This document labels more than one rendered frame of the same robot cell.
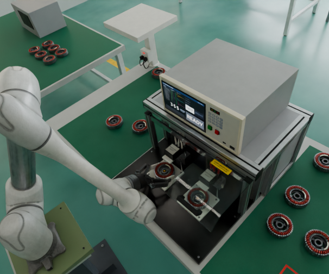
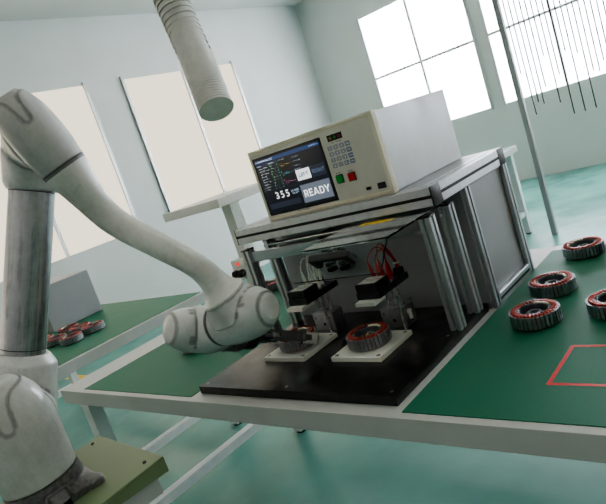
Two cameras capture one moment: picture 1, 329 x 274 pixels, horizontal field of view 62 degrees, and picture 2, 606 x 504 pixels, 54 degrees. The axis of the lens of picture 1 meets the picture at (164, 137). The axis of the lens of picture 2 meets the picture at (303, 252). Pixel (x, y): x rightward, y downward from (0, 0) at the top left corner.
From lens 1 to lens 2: 103 cm
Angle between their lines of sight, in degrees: 39
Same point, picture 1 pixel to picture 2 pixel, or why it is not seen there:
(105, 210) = not seen: outside the picture
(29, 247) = (26, 429)
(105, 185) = (175, 245)
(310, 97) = not seen: hidden behind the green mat
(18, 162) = (21, 275)
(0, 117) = (16, 102)
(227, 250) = (450, 373)
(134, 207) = (235, 289)
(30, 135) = (53, 136)
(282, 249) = (555, 336)
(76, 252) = (129, 473)
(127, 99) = not seen: hidden behind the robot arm
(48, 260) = (63, 491)
